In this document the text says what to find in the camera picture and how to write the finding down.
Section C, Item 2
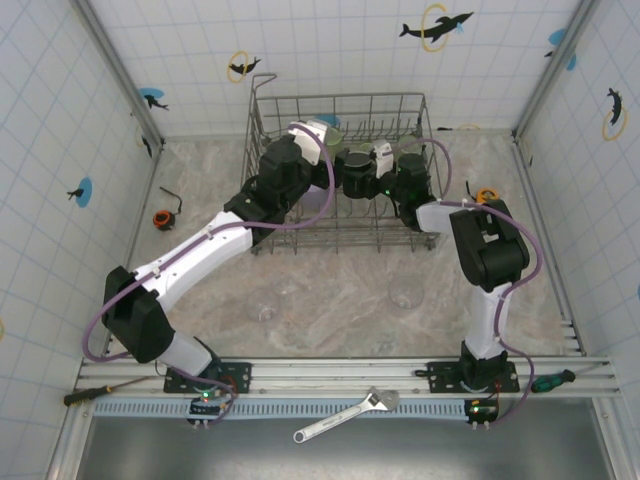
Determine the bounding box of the slotted grey cable duct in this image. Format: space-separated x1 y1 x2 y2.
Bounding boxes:
92 398 474 419

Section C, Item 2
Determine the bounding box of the aluminium mounting rail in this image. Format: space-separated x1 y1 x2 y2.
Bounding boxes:
74 355 621 399

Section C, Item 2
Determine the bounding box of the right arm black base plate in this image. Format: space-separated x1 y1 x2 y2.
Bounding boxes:
427 360 521 394

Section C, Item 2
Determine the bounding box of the blue disc shark sticker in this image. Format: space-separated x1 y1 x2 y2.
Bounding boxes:
137 87 170 112

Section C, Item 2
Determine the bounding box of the grey wire dish rack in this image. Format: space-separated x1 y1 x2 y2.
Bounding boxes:
241 73 441 256

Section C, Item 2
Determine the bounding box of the black mug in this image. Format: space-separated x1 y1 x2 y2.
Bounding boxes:
342 152 374 197

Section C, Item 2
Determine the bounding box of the grey steel sheet panel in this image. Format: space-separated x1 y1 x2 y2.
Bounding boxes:
74 399 619 480

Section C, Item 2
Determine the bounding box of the small dolphin yellow ring sticker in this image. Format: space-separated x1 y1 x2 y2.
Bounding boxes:
227 48 263 84

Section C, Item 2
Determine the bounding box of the clear stemless glass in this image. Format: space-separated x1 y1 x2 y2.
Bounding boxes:
244 287 282 322
387 273 426 311

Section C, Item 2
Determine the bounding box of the aluminium side rail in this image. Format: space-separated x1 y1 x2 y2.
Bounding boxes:
102 142 166 359
513 134 586 356

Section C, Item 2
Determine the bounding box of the yellow ring black fish sticker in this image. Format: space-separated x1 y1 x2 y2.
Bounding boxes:
134 123 154 159

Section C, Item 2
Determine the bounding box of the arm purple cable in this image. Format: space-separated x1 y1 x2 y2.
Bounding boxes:
392 137 545 427
82 122 336 426

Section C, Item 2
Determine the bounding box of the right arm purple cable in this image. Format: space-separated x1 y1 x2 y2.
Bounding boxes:
392 137 545 427

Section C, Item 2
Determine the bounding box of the yellow black handled screwdriver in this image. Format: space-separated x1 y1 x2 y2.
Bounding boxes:
63 375 166 407

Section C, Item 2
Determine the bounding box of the green handled screwdriver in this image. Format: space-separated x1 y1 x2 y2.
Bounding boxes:
531 360 612 394

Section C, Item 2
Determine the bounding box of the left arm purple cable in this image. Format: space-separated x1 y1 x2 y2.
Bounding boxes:
82 122 336 426

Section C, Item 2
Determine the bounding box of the large dolphin yellow ring sticker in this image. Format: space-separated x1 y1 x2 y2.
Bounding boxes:
398 3 475 54

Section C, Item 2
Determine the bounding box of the blue splash sticker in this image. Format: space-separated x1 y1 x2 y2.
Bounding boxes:
543 27 579 72

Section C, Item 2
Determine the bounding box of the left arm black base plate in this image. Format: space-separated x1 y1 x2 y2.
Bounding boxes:
163 360 253 395

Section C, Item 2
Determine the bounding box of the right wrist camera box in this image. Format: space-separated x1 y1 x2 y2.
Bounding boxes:
372 140 395 179

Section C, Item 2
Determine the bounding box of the aluminium frame post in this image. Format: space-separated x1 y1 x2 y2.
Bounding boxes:
512 0 601 144
74 0 166 151

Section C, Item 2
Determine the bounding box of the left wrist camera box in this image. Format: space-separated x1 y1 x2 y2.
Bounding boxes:
288 118 331 166

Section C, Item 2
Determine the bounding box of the yellow tape measure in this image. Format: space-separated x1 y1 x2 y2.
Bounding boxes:
463 179 501 206

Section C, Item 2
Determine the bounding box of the blue disc diver sticker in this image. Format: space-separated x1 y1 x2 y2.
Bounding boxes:
66 176 94 208

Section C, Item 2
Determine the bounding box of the steel adjustable wrench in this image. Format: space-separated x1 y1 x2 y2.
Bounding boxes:
292 385 401 445

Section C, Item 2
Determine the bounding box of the yellow ring black dolphin sticker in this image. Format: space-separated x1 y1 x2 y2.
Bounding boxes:
601 87 629 142

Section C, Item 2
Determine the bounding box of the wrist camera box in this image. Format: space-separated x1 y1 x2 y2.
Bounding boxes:
288 118 331 166
372 140 395 179

